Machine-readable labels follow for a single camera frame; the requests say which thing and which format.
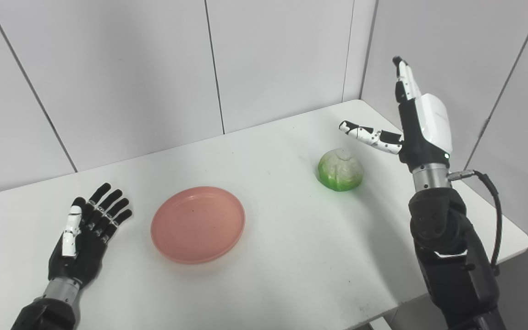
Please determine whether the pink round plate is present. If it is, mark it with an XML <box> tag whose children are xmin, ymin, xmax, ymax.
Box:
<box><xmin>150</xmin><ymin>186</ymin><xmax>246</xmax><ymax>264</ymax></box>

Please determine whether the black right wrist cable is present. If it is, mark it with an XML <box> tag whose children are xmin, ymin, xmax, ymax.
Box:
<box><xmin>447</xmin><ymin>170</ymin><xmax>503</xmax><ymax>275</ymax></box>

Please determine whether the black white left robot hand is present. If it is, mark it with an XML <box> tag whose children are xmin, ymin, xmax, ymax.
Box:
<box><xmin>48</xmin><ymin>183</ymin><xmax>133</xmax><ymax>289</ymax></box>

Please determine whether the green white cabbage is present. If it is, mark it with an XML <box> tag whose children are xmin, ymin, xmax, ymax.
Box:
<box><xmin>317</xmin><ymin>148</ymin><xmax>365</xmax><ymax>192</ymax></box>

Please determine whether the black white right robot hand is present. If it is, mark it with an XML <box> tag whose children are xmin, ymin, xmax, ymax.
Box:
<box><xmin>339</xmin><ymin>56</ymin><xmax>453</xmax><ymax>172</ymax></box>

